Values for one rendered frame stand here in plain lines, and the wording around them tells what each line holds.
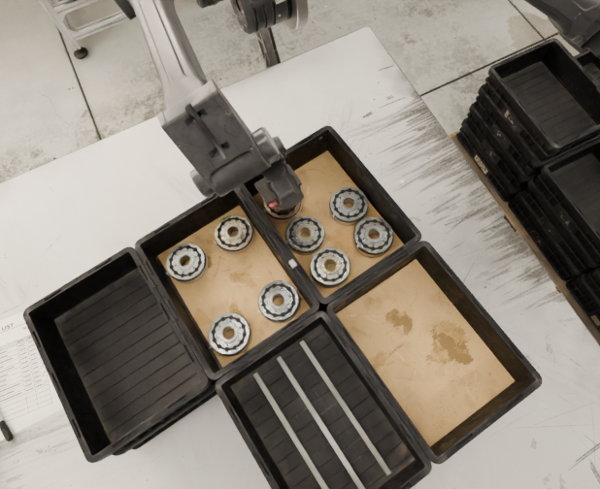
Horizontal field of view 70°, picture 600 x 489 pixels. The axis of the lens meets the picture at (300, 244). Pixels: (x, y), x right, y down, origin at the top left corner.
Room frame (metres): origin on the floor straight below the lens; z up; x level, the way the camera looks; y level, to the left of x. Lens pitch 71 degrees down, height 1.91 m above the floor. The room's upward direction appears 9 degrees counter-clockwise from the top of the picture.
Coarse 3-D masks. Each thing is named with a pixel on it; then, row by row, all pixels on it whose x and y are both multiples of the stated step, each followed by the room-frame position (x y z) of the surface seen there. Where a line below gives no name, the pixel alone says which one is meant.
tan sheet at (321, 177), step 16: (320, 160) 0.62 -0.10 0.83; (304, 176) 0.58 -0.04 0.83; (320, 176) 0.57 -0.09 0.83; (336, 176) 0.57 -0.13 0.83; (304, 192) 0.53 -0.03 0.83; (320, 192) 0.52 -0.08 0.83; (304, 208) 0.48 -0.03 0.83; (320, 208) 0.48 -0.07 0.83; (368, 208) 0.46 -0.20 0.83; (336, 224) 0.42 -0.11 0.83; (336, 240) 0.38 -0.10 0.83; (352, 240) 0.37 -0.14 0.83; (400, 240) 0.35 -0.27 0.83; (304, 256) 0.35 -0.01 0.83; (352, 256) 0.33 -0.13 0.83; (384, 256) 0.31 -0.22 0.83; (352, 272) 0.28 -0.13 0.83; (320, 288) 0.25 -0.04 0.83; (336, 288) 0.25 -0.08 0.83
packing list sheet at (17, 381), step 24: (0, 336) 0.29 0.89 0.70; (24, 336) 0.28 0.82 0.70; (0, 360) 0.22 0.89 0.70; (24, 360) 0.21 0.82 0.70; (0, 384) 0.15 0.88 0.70; (24, 384) 0.14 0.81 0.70; (48, 384) 0.13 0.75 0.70; (0, 408) 0.09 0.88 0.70; (24, 408) 0.08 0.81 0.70; (48, 408) 0.07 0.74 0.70; (0, 432) 0.03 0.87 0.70
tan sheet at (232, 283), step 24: (192, 240) 0.44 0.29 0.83; (216, 264) 0.36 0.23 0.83; (240, 264) 0.35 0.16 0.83; (264, 264) 0.34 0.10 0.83; (192, 288) 0.31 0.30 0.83; (216, 288) 0.30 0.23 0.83; (240, 288) 0.29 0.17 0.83; (192, 312) 0.24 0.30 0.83; (216, 312) 0.23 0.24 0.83; (240, 312) 0.22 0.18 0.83; (264, 336) 0.16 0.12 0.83
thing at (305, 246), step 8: (304, 216) 0.45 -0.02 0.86; (312, 216) 0.44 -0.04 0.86; (288, 224) 0.43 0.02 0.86; (296, 224) 0.43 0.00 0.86; (312, 224) 0.42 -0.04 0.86; (320, 224) 0.42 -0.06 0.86; (288, 232) 0.41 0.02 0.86; (320, 232) 0.39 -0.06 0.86; (288, 240) 0.39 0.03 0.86; (296, 240) 0.38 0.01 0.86; (312, 240) 0.38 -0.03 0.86; (320, 240) 0.37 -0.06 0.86; (296, 248) 0.36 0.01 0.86; (304, 248) 0.36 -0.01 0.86; (312, 248) 0.35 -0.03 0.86
